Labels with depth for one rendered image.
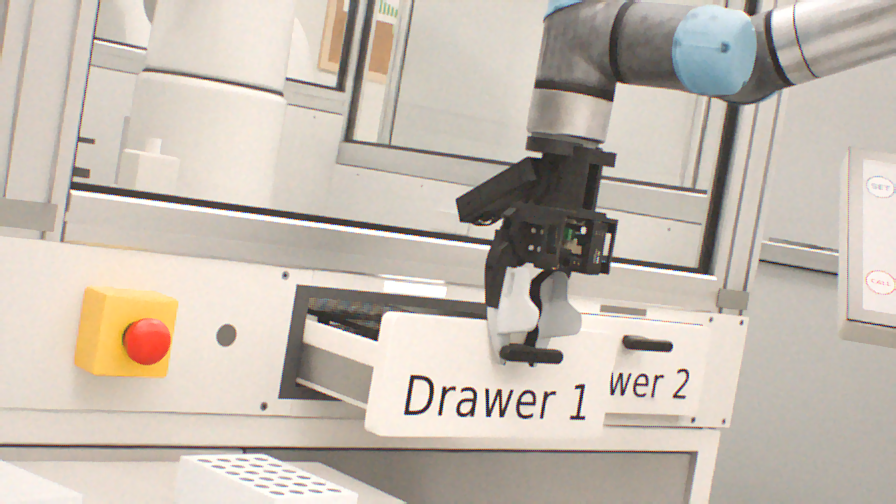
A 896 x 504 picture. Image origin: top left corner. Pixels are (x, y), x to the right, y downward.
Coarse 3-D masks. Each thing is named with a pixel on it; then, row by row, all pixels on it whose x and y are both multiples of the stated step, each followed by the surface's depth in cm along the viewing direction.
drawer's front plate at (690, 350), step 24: (648, 336) 166; (672, 336) 169; (696, 336) 172; (624, 360) 164; (648, 360) 167; (672, 360) 169; (696, 360) 172; (624, 384) 165; (672, 384) 170; (696, 384) 173; (624, 408) 165; (648, 408) 168; (672, 408) 171; (696, 408) 174
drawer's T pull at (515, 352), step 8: (512, 344) 132; (520, 344) 133; (504, 352) 128; (512, 352) 129; (520, 352) 129; (528, 352) 130; (536, 352) 131; (544, 352) 131; (552, 352) 132; (560, 352) 133; (512, 360) 129; (520, 360) 130; (528, 360) 130; (536, 360) 131; (544, 360) 131; (552, 360) 132; (560, 360) 133
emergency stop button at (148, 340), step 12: (144, 324) 118; (156, 324) 119; (132, 336) 118; (144, 336) 118; (156, 336) 119; (168, 336) 120; (132, 348) 118; (144, 348) 118; (156, 348) 119; (168, 348) 120; (144, 360) 119; (156, 360) 119
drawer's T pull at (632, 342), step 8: (624, 336) 163; (632, 336) 162; (640, 336) 164; (624, 344) 160; (632, 344) 159; (640, 344) 160; (648, 344) 161; (656, 344) 162; (664, 344) 163; (672, 344) 164
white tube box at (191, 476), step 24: (192, 456) 114; (216, 456) 115; (240, 456) 117; (264, 456) 118; (192, 480) 112; (216, 480) 110; (240, 480) 108; (264, 480) 110; (288, 480) 111; (312, 480) 113
